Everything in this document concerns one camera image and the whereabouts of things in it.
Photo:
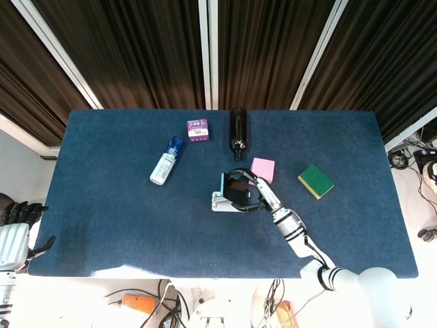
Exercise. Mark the blue table cloth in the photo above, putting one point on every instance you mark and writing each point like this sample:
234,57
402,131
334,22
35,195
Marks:
136,222

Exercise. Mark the purple white small box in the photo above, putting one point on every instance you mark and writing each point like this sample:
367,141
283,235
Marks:
198,130

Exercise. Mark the pink cube block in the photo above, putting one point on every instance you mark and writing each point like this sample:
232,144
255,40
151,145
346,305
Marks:
263,169

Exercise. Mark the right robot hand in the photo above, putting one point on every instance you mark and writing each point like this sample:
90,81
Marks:
264,194

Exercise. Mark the orange device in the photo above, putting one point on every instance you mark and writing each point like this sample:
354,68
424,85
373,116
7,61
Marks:
138,303

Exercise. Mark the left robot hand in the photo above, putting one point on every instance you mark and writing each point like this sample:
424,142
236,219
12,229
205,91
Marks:
12,235

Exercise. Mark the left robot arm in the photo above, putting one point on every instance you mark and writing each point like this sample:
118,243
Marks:
6,297

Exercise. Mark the white partition frame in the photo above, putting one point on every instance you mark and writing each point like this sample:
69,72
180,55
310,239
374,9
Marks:
209,51

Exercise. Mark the dark brown glass bottle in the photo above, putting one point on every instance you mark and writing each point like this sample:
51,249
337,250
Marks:
238,133

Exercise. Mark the green yellow sponge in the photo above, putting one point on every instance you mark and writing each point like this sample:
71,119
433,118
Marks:
315,181

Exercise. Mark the white phone stand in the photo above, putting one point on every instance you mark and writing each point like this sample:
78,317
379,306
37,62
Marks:
220,205

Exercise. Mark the black smartphone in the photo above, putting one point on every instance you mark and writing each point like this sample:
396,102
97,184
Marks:
235,191

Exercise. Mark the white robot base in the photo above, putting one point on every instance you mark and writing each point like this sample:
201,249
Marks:
211,314

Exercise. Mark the white blue spray bottle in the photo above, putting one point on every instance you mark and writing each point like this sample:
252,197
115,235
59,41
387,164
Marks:
167,164

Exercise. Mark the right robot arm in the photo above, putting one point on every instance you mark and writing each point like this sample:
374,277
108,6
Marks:
324,259

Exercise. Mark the dark brown curtain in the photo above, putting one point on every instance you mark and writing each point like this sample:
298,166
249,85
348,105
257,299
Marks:
136,51

